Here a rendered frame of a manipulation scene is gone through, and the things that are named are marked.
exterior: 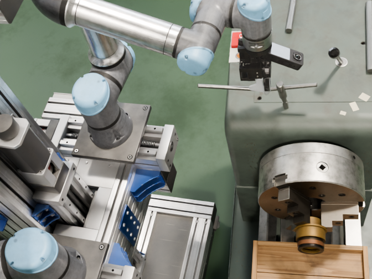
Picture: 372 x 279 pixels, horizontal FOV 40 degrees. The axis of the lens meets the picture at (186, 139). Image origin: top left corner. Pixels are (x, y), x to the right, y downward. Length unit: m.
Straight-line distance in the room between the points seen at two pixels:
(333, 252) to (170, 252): 1.00
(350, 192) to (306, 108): 0.27
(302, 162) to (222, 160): 1.47
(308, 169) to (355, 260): 0.41
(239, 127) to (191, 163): 1.41
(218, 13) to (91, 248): 0.77
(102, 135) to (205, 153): 1.38
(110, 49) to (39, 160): 0.39
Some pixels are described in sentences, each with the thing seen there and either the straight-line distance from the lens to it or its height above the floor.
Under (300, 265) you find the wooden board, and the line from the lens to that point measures 1.72.
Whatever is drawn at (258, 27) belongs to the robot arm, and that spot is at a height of 1.64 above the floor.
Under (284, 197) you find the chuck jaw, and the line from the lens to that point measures 1.47.
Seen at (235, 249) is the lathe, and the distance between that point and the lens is 2.12.
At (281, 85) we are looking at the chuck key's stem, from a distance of 1.45.
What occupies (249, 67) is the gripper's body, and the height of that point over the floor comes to 1.48.
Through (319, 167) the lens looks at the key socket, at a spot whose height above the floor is 1.22.
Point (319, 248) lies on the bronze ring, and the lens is 1.52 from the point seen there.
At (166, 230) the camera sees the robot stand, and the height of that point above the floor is 0.21.
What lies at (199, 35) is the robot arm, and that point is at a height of 1.68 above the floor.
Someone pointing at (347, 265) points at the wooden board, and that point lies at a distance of 1.74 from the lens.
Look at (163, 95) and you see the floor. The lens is 3.23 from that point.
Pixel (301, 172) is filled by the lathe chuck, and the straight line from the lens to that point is 1.46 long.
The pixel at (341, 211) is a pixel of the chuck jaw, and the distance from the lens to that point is 1.56.
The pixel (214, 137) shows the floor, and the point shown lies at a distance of 2.99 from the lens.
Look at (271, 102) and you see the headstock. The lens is 1.56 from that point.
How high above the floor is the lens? 2.53
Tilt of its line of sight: 57 degrees down
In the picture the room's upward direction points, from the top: 19 degrees counter-clockwise
